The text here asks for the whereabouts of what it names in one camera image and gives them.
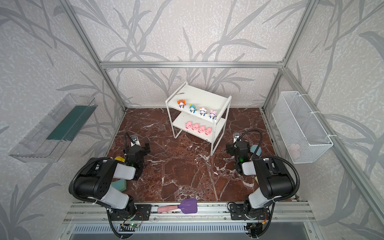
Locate light blue toy shovel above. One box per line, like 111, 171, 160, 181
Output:
250, 145, 262, 156

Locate orange hooded Doraemon figure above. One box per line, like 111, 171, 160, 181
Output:
177, 100, 186, 109

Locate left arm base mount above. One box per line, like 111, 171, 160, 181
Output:
108, 204, 152, 221

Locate purple toy spatula pink handle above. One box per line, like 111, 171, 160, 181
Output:
158, 198, 198, 214

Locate clear plastic wall bin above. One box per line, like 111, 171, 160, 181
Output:
9, 94, 98, 163

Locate pink toy in basket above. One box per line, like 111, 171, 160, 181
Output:
288, 144, 301, 160

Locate blue green Doraemon figure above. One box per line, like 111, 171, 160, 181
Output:
189, 104, 197, 114

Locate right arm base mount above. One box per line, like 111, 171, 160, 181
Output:
227, 202, 271, 221

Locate pink hooded Doraemon figure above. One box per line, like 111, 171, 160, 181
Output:
209, 110, 217, 120

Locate yellow toy shovel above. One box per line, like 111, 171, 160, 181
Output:
115, 157, 125, 163

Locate white two-tier shelf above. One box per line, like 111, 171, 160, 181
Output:
165, 82, 232, 156

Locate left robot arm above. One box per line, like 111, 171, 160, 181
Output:
69, 143, 151, 213

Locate white hooded Doraemon figure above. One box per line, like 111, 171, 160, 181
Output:
200, 107, 207, 117

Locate pink pig toy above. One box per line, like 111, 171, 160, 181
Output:
192, 123, 200, 131
198, 126, 206, 133
186, 121, 193, 129
205, 127, 212, 135

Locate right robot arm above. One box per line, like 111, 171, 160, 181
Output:
226, 141, 301, 210

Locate green circuit board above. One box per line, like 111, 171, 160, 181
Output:
121, 223, 142, 232

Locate white wire mesh basket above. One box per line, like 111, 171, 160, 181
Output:
272, 91, 334, 164

